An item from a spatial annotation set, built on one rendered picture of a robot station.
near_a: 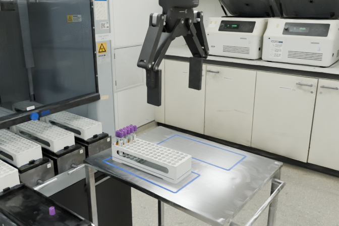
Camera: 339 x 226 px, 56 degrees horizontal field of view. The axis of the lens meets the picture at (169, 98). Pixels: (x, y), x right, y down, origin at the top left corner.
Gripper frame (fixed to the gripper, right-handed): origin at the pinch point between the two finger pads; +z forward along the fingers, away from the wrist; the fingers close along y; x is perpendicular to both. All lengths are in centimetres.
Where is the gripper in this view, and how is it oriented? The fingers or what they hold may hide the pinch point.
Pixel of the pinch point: (176, 91)
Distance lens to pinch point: 65.4
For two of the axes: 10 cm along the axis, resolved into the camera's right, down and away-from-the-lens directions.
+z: -0.2, 9.5, 3.2
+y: 6.2, -2.4, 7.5
